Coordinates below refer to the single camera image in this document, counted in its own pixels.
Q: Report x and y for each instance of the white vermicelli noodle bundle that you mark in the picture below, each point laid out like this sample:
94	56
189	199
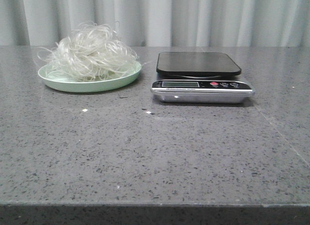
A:
91	53

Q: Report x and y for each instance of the black silver kitchen scale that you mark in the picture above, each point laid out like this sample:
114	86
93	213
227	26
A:
199	77

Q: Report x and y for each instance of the light green round plate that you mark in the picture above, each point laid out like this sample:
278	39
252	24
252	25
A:
66	84

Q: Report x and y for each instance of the grey pleated curtain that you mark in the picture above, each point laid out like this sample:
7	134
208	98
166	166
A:
160	22

